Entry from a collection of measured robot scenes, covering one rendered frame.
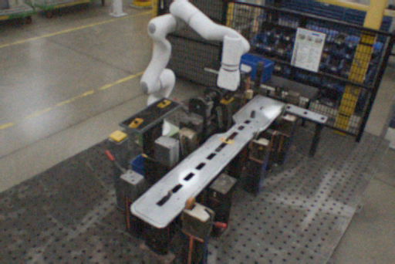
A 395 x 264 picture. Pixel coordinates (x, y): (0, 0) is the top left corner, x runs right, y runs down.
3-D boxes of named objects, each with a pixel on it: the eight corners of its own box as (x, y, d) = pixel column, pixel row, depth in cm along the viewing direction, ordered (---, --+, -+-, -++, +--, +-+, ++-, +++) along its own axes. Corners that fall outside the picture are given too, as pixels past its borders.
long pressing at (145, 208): (167, 233, 133) (167, 231, 132) (124, 209, 143) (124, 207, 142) (287, 105, 234) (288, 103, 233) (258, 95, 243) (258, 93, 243)
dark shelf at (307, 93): (310, 103, 236) (311, 99, 235) (202, 69, 275) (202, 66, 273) (318, 93, 252) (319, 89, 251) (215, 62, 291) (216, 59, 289)
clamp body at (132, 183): (138, 242, 164) (133, 187, 144) (121, 231, 168) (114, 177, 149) (150, 230, 171) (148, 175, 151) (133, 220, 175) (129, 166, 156)
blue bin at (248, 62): (261, 82, 252) (264, 66, 245) (227, 71, 268) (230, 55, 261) (271, 77, 263) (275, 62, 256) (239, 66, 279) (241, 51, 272)
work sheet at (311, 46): (317, 73, 246) (327, 33, 230) (289, 66, 256) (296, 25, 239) (318, 72, 248) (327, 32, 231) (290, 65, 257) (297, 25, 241)
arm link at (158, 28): (168, 91, 215) (148, 100, 205) (155, 82, 220) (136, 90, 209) (181, 18, 182) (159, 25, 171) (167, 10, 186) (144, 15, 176)
